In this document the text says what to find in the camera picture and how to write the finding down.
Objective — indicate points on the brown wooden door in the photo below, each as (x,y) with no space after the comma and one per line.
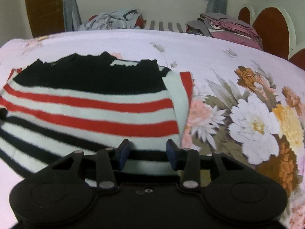
(45,17)

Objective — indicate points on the left grey curtain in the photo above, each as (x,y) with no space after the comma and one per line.
(72,19)

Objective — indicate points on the pink floral bed sheet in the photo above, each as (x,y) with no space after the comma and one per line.
(246,120)

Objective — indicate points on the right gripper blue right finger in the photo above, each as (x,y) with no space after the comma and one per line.
(187,161)

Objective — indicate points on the grey striped mattress cover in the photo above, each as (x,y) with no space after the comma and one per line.
(165,26)

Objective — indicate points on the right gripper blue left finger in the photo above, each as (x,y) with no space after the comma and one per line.
(109,160)

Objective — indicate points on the red white scalloped headboard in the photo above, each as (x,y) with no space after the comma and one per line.
(275,27)

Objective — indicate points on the stack of folded pink bedding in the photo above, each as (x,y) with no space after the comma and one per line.
(225,27)

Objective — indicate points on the pile of grey clothes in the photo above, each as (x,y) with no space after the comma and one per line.
(127,18)

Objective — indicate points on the striped knit child sweater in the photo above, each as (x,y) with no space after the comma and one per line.
(87,103)

